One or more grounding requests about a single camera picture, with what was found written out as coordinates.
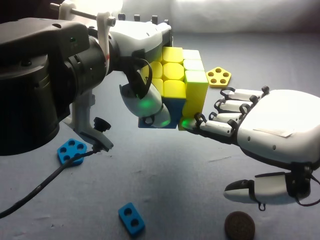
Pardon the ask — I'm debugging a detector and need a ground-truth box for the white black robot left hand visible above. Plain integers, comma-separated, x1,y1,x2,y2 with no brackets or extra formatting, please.
109,12,174,129

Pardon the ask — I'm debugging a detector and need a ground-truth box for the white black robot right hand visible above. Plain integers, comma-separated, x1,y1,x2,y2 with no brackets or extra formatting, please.
183,85,320,211

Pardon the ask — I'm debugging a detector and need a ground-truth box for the black camera cable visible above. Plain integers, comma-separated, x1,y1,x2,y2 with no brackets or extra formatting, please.
0,147,101,219

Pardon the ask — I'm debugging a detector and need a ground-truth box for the colourful puzzle cube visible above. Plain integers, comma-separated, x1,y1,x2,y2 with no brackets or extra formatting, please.
138,46,209,132

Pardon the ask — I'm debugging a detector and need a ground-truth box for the yellow pentagon block with holes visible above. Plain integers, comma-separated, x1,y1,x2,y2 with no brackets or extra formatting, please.
205,66,233,89

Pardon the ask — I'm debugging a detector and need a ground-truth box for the blue pentagon block with holes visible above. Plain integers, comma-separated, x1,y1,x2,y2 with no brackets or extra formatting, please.
56,138,88,166

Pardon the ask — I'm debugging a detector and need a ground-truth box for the blue two-hole rectangular block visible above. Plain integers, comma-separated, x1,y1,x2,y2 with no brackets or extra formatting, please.
117,201,146,236

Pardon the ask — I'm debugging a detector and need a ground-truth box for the brown round sandwich cookie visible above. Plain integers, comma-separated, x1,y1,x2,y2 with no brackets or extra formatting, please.
224,211,256,240

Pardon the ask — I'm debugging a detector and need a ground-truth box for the grey table cloth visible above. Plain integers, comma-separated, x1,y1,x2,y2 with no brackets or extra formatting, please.
0,27,320,240

